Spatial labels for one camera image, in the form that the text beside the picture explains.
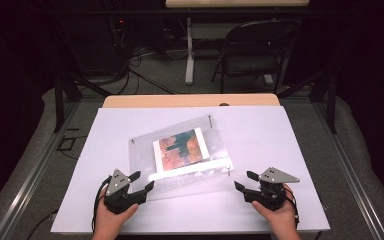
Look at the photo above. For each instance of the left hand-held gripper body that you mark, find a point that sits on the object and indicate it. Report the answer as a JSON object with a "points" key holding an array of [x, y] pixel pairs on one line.
{"points": [[115, 191]]}

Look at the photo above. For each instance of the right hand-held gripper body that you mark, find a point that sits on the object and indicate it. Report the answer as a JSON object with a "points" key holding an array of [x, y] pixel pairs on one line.
{"points": [[271, 195]]}

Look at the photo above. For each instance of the clear acrylic photo frame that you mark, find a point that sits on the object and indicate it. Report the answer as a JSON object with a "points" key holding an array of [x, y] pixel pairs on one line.
{"points": [[140, 160]]}

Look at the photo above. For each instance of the colourful painting print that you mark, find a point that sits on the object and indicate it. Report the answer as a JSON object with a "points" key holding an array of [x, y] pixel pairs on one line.
{"points": [[180, 150]]}

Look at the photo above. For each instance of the person's right hand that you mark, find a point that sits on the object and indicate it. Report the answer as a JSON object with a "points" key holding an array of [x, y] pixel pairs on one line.
{"points": [[281, 223]]}

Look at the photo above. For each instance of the person's left hand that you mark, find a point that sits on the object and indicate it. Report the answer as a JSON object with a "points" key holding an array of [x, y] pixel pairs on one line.
{"points": [[108, 225]]}

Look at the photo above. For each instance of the white table cover sheet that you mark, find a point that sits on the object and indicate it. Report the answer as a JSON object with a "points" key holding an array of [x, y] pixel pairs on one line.
{"points": [[263, 140]]}

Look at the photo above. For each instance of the black metal stand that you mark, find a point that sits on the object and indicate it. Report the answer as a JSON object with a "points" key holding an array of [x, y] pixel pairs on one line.
{"points": [[331, 106], [59, 106]]}

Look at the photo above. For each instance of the black folding chair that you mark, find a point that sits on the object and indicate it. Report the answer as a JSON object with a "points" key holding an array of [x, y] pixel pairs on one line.
{"points": [[246, 63]]}

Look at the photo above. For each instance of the light wooden desk top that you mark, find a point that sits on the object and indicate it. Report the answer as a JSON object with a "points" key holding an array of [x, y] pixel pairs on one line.
{"points": [[236, 3]]}

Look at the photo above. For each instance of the aluminium floor rail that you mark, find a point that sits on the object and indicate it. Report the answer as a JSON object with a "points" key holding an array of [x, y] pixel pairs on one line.
{"points": [[30, 180], [350, 173]]}

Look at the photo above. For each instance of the white desk frame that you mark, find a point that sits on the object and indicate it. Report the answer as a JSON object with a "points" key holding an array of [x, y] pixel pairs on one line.
{"points": [[189, 66]]}

